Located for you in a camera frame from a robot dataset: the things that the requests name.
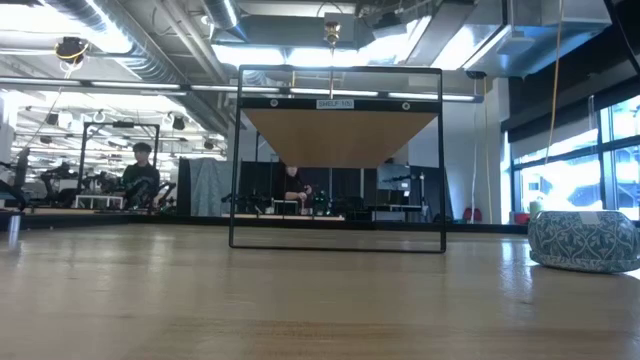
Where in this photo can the gold candlestick holder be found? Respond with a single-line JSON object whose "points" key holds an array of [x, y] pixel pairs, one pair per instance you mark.
{"points": [[332, 32]]}

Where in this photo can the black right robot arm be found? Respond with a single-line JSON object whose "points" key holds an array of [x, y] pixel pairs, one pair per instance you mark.
{"points": [[627, 20]]}

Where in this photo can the person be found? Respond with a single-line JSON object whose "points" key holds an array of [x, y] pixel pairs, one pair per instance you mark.
{"points": [[141, 180], [295, 187]]}

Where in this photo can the white shelf label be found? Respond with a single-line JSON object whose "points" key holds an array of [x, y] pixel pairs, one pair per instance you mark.
{"points": [[335, 104]]}

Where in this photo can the grey curtain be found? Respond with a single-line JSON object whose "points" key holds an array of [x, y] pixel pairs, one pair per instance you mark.
{"points": [[205, 185]]}

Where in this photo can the red chair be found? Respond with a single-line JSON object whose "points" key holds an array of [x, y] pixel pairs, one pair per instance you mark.
{"points": [[472, 215]]}

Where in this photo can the long ceiling light strip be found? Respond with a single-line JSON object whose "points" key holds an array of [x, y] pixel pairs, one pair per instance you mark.
{"points": [[135, 85]]}

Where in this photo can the white table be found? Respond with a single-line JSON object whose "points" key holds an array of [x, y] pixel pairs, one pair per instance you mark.
{"points": [[99, 199]]}

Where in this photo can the wooden shelf black metal frame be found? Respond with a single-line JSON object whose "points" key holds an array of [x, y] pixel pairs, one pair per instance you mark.
{"points": [[340, 135]]}

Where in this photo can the dark wall monitor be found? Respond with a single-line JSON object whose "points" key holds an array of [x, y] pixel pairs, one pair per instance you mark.
{"points": [[393, 177]]}

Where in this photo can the black aluminium table frame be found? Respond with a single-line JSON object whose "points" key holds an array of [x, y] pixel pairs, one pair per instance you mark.
{"points": [[475, 228]]}

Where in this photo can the black rig frame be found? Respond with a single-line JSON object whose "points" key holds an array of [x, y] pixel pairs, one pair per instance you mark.
{"points": [[120, 124]]}

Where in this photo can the silver ceiling duct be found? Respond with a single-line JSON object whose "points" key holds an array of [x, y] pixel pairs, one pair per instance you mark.
{"points": [[150, 55]]}

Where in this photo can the silver air duct unit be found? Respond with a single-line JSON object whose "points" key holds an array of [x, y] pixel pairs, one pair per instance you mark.
{"points": [[525, 45]]}

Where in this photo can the silver metal post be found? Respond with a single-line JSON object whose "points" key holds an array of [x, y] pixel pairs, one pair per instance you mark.
{"points": [[14, 230]]}

